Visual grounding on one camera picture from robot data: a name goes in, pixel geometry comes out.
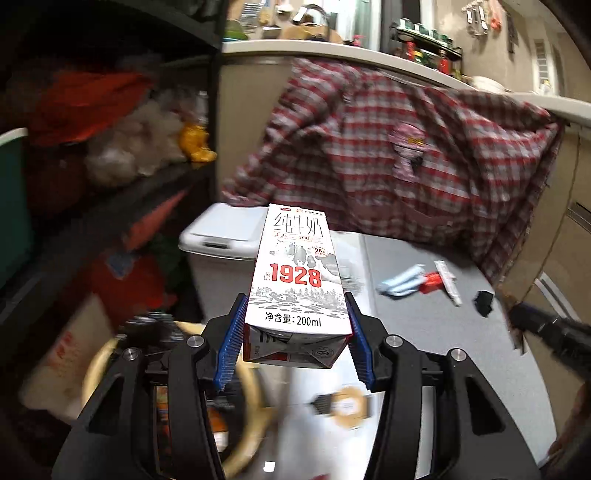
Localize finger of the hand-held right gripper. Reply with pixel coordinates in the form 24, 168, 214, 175
508, 302, 560, 334

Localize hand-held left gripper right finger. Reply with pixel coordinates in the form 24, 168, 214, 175
344, 292, 542, 480

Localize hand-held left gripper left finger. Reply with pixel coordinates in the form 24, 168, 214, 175
51, 293, 252, 480

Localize red and white milk carton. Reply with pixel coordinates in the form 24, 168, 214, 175
242, 203, 354, 370

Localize white trash bin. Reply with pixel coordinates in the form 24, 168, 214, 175
179, 203, 273, 324

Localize black plastic piece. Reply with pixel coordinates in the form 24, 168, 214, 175
473, 290, 495, 318

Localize brown tape roll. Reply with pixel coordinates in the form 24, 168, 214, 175
311, 388, 372, 430

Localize white red tube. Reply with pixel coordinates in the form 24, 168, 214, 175
434, 260, 463, 306

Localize orange cardboard box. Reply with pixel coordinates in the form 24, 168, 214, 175
88, 189, 185, 319

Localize beige round basket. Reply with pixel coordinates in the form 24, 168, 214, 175
83, 320, 264, 480

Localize white sack with red print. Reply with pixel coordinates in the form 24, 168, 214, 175
18, 295, 116, 421

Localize black shelf rack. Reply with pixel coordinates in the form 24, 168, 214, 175
0, 0, 227, 324

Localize red plaid shirt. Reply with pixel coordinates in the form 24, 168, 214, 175
221, 58, 566, 287

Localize yellow toy figure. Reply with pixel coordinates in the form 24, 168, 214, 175
179, 122, 218, 163

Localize clear plastic bags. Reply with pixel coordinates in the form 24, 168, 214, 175
85, 90, 195, 188

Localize white bowl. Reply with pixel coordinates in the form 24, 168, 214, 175
471, 75, 509, 93

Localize green storage box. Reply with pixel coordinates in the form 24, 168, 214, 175
0, 129, 35, 289

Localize orange bag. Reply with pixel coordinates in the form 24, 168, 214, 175
28, 69, 153, 146

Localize black spice rack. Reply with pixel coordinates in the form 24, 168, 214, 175
390, 18, 464, 77

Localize white kitchen counter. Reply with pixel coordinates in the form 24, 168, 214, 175
222, 39, 591, 125

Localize hanging kitchen utensils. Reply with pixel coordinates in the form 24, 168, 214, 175
464, 0, 492, 35

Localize chrome faucet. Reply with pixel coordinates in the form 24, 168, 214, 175
291, 4, 331, 28

